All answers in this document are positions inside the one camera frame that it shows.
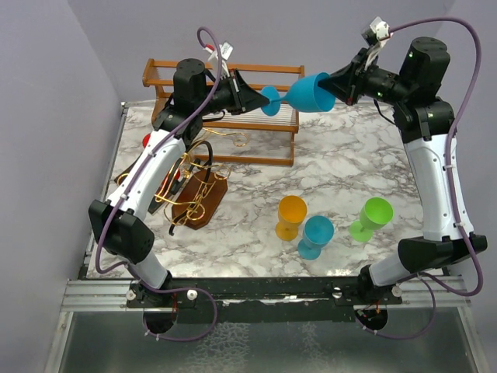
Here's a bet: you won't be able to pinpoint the teal plastic wine glass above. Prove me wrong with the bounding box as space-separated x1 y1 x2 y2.
297 215 335 260

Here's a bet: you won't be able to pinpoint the wooden wine glass rack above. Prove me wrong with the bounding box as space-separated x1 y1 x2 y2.
142 58 305 166

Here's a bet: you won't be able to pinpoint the green plastic wine glass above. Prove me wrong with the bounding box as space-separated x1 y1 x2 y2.
349 197 394 242

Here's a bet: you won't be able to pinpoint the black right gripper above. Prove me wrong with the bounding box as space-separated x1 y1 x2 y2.
318 47 412 106

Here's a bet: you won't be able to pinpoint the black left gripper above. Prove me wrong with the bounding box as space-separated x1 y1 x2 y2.
196 68 270 116

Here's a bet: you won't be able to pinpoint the red plastic wine glass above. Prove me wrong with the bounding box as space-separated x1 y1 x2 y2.
141 134 183 183

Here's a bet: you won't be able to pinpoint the black mounting rail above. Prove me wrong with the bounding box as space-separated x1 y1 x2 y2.
126 277 401 324

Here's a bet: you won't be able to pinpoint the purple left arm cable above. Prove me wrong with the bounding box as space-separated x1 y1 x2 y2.
94 26 224 343

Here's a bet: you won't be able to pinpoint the blue plastic wine glass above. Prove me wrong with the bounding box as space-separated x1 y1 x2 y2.
261 72 335 116

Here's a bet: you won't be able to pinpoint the gold wire glass holder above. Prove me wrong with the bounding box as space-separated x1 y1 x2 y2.
116 127 250 235

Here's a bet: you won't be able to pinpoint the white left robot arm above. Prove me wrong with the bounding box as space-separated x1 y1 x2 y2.
89 58 269 307

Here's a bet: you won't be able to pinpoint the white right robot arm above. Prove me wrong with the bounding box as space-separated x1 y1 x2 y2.
318 37 488 304

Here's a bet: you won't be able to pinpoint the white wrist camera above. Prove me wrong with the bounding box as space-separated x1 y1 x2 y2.
204 41 233 78
361 16 390 59

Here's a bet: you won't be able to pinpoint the orange plastic wine glass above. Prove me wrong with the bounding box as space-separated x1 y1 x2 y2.
275 195 308 241

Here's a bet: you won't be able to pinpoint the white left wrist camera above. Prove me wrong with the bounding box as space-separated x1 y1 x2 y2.
204 41 233 78

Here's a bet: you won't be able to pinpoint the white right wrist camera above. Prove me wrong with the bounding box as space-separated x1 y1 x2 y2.
361 16 390 59

